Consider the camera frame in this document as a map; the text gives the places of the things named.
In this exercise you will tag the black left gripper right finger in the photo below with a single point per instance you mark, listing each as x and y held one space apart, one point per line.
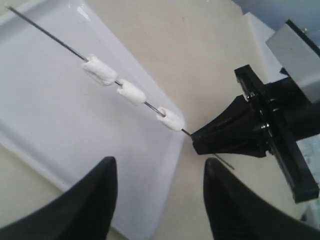
236 213

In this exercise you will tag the thin metal skewer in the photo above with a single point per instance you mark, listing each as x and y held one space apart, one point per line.
10 8

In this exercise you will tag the white marshmallow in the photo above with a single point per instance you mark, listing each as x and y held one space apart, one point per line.
131 93

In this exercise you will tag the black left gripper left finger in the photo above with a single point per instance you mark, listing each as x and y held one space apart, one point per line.
84 212

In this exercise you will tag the white rectangular plastic tray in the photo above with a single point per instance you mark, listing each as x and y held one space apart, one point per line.
61 122

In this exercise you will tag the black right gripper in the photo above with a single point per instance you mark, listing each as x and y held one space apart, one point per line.
287 116

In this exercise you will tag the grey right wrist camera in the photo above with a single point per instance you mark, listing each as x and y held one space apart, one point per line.
299 56

